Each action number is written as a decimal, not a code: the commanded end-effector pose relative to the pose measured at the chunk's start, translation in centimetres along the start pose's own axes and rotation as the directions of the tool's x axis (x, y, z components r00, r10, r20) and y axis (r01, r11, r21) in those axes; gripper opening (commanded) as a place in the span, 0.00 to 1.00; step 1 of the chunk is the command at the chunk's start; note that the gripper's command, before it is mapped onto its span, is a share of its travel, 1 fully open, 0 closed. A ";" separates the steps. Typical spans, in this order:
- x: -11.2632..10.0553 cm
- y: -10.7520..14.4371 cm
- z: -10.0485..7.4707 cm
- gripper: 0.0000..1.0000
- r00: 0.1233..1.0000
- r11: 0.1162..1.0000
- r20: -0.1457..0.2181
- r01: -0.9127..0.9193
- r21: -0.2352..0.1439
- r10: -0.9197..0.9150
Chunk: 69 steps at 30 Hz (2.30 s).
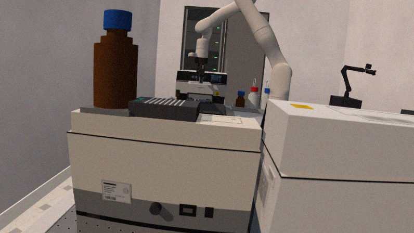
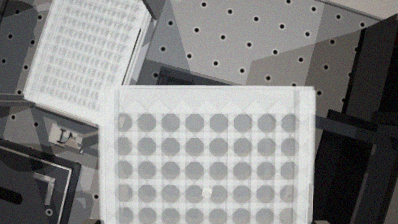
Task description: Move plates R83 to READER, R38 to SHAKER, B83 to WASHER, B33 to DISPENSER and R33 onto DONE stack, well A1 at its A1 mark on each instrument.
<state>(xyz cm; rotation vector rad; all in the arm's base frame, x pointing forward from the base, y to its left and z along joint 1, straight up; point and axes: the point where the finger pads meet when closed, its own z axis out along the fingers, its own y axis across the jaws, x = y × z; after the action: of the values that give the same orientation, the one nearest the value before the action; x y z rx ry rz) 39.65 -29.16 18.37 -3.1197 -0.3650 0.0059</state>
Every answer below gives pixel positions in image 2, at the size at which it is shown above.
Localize dark grey rectangular nest plate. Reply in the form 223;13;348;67
0;138;82;224

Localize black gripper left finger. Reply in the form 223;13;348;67
81;219;101;224

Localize grey perforated breadboard plate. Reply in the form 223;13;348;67
0;0;384;224

